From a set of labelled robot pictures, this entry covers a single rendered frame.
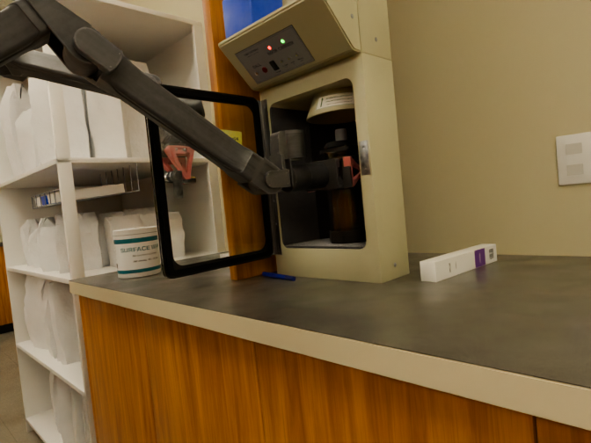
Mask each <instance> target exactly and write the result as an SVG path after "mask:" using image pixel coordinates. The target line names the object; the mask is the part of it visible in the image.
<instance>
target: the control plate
mask: <svg viewBox="0 0 591 443"><path fill-rule="evenodd" d="M281 39H284V40H285V43H284V44H282V43H281ZM267 46H270V47H271V48H272V49H271V50H269V49H268V48H267ZM296 53H299V56H296ZM235 56H236V57H237V58H238V60H239V61H240V62H241V63H242V64H243V66H244V67H245V69H246V70H247V71H248V73H249V74H250V75H251V77H252V78H253V79H254V81H255V82H256V83H257V84H260V83H262V82H265V81H266V80H269V79H271V78H273V77H276V76H279V75H281V74H284V73H286V72H288V71H290V70H292V69H296V68H299V67H301V66H303V65H305V64H307V63H310V62H314V61H315V59H314V58H313V56H312V55H311V53H310V51H309V50H308V48H307V47H306V46H305V44H304V43H303V41H302V39H301V38H300V36H299V35H298V33H297V32H296V30H295V28H294V27H293V26H292V25H290V26H288V27H286V28H284V29H282V30H280V31H279V32H277V33H274V34H272V35H270V36H268V37H267V38H265V39H263V40H261V41H259V42H257V43H255V44H253V45H251V46H249V47H248V48H246V49H244V50H242V51H240V52H238V53H236V54H235ZM288 56H291V60H289V59H288ZM281 59H282V60H283V61H284V63H281ZM270 61H275V63H276V64H277V66H278V67H279V68H280V69H278V70H276V71H274V69H273V68H272V66H271V65H270V63H269V62H270ZM263 67H266V68H267V72H266V73H265V72H263V71H262V68H263ZM255 71H257V72H258V73H259V74H258V75H256V74H255Z"/></svg>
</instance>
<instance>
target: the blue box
mask: <svg viewBox="0 0 591 443"><path fill-rule="evenodd" d="M281 7H282V0H223V18H224V27H225V36H226V39H227V38H229V37H230V36H231V35H233V34H235V33H237V32H239V31H241V30H243V29H244V28H246V27H247V26H248V25H251V24H253V23H254V22H256V21H258V20H260V19H261V18H263V17H265V16H266V15H268V14H270V13H271V12H273V11H276V10H277V9H279V8H281Z"/></svg>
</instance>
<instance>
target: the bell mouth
mask: <svg viewBox="0 0 591 443"><path fill-rule="evenodd" d="M306 121H307V122H309V123H312V124H321V125H326V124H340V123H347V122H354V121H356V120H355V110H354V91H353V87H341V88H335V89H330V90H327V91H322V92H319V93H318V94H316V95H315V96H314V98H313V100H312V103H311V106H310V110H309V113H308V116H307V120H306Z"/></svg>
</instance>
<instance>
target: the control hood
mask: <svg viewBox="0 0 591 443"><path fill-rule="evenodd" d="M290 25H292V26H293V27H294V28H295V30H296V32H297V33H298V35H299V36H300V38H301V39H302V41H303V43H304V44H305V46H306V47H307V48H308V50H309V51H310V53H311V55H312V56H313V58H314V59H315V61H314V62H310V63H307V64H305V65H303V66H301V67H299V68H296V69H292V70H290V71H288V72H286V73H284V74H281V75H279V76H276V77H273V78H271V79H269V80H266V81H265V82H262V83H260V84H257V83H256V82H255V81H254V79H253V78H252V77H251V75H250V74H249V73H248V71H247V70H246V69H245V67H244V66H243V64H242V63H241V62H240V61H239V60H238V58H237V57H236V56H235V54H236V53H238V52H240V51H242V50H244V49H246V48H248V47H249V46H251V45H253V44H255V43H257V42H259V41H261V40H263V39H265V38H267V37H268V36H270V35H272V34H274V33H277V32H279V31H280V30H282V29H284V28H286V27H288V26H290ZM218 46H219V48H220V49H221V50H222V52H223V53H224V55H225V56H226V57H227V58H228V60H229V61H230V63H231V64H232V65H233V66H234V68H235V69H236V70H237V72H238V73H239V74H240V76H241V77H242V78H243V79H244V80H245V81H246V83H247V84H248V85H249V86H250V88H251V89H252V90H254V91H262V90H264V89H266V88H269V87H271V86H274V85H276V84H280V83H282V82H285V81H287V80H289V79H291V78H294V77H297V76H300V75H302V74H305V73H307V72H310V71H312V70H314V69H318V68H321V67H323V66H325V65H327V64H330V63H332V62H336V61H338V60H341V59H343V58H346V57H348V56H350V55H352V54H357V53H359V52H360V51H361V44H360V34H359V24H358V14H357V3H356V2H355V1H354V0H293V1H291V2H289V3H287V4H285V5H283V6H282V7H281V8H279V9H277V10H276V11H273V12H271V13H270V14H268V15H266V16H265V17H263V18H261V19H260V20H258V21H256V22H254V23H253V24H251V25H248V26H247V27H246V28H244V29H243V30H241V31H239V32H237V33H235V34H233V35H231V36H230V37H229V38H227V39H226V40H223V41H221V42H220V43H219V44H218Z"/></svg>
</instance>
